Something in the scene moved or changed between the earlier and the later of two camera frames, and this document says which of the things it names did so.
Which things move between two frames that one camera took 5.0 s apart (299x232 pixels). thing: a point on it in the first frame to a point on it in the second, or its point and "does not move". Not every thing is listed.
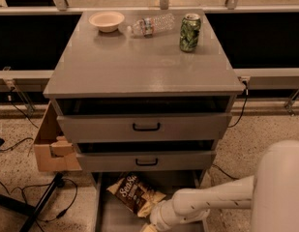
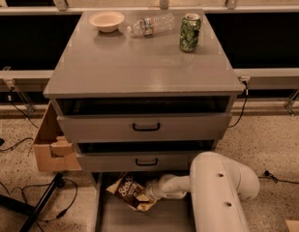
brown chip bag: [134, 193] does not move
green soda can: [190, 28] does not move
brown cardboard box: [54, 152] does not move
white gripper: [160, 216] to [154, 189]
